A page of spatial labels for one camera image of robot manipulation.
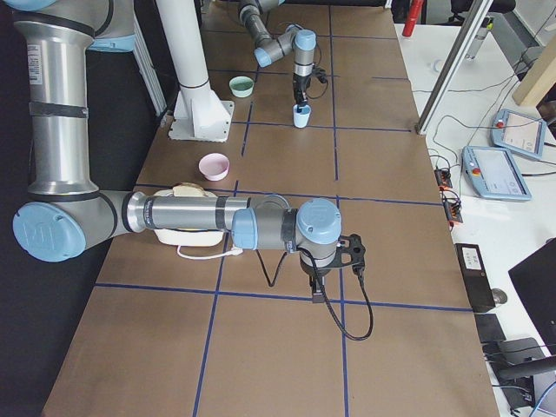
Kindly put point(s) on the teach pendant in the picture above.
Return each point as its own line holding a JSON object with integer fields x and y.
{"x": 494, "y": 174}
{"x": 521, "y": 134}

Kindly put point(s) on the pink bowl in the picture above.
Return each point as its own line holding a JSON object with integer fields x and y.
{"x": 214, "y": 166}

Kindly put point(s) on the light blue cup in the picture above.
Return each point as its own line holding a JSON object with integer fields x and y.
{"x": 301, "y": 120}

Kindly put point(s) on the black monitor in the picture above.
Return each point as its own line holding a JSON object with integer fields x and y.
{"x": 534, "y": 281}

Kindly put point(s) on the near orange black connector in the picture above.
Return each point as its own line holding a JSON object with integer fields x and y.
{"x": 452, "y": 206}

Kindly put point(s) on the orange black connector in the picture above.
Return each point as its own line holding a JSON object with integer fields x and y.
{"x": 452, "y": 206}
{"x": 443, "y": 178}

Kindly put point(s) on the far orange black connector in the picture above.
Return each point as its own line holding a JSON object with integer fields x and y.
{"x": 443, "y": 178}

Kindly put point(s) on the green bowl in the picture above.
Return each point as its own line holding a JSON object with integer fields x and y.
{"x": 241, "y": 86}

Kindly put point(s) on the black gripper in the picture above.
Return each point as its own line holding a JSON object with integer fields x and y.
{"x": 314, "y": 271}
{"x": 301, "y": 83}

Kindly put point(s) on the bread slice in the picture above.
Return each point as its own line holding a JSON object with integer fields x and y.
{"x": 188, "y": 189}

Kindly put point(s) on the far teach pendant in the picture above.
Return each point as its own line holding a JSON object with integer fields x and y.
{"x": 521, "y": 134}

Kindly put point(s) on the near teach pendant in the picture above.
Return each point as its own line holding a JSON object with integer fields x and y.
{"x": 494, "y": 174}

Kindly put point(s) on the aluminium frame post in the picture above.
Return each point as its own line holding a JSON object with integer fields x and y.
{"x": 466, "y": 35}

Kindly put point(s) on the red cylinder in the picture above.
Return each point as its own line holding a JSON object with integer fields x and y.
{"x": 412, "y": 17}

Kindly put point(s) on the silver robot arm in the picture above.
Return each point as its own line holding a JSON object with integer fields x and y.
{"x": 70, "y": 214}
{"x": 269, "y": 49}

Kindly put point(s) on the black box with label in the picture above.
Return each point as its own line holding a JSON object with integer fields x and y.
{"x": 479, "y": 292}

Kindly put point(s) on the white pedestal column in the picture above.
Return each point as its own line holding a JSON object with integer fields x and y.
{"x": 199, "y": 113}

